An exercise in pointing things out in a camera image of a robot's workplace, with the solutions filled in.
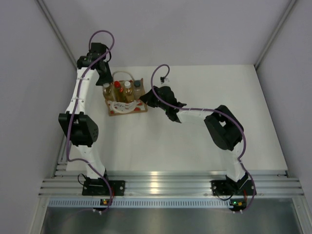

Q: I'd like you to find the white cap amber bottle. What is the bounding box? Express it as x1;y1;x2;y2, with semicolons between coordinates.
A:
124;81;135;103
102;83;115;101

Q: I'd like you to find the burlap watermelon canvas bag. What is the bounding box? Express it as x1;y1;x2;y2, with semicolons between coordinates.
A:
105;70;148;117

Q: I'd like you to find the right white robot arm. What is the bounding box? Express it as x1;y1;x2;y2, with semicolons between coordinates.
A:
139;86;249;195

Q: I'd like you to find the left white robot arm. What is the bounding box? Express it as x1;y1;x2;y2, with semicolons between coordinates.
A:
58;42;113;195

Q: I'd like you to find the grey cap clear jar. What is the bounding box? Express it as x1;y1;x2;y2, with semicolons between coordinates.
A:
133;80;142;99

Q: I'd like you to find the red cap yellow bottle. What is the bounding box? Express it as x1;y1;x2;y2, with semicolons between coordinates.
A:
114;81;125;102

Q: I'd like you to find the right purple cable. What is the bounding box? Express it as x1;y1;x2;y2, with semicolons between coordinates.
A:
150;64;256;214

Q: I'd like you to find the purple cable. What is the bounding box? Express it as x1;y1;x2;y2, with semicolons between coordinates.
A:
150;64;256;214
65;30;116;215

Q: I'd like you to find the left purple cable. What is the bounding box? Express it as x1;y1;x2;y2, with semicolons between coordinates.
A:
65;30;116;215

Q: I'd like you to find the left aluminium frame post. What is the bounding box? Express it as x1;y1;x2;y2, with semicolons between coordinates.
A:
34;0;77;69

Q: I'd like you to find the aluminium frame post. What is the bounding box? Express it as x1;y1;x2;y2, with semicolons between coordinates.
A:
254;0;298;70
34;0;77;69

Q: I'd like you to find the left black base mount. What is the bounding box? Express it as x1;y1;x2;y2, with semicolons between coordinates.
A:
82;179;125;196

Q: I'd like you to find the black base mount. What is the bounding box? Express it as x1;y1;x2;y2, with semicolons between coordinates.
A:
82;179;125;196
211;180;233;201

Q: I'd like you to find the right aluminium frame post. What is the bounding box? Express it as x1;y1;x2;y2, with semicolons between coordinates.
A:
254;0;298;70

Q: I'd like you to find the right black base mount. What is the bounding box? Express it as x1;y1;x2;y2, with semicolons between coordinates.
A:
211;180;233;201

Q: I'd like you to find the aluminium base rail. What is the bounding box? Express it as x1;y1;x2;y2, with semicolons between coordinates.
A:
39;171;304;198

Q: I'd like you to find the white slotted cable duct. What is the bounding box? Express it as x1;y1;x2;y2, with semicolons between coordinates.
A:
48;198;243;208

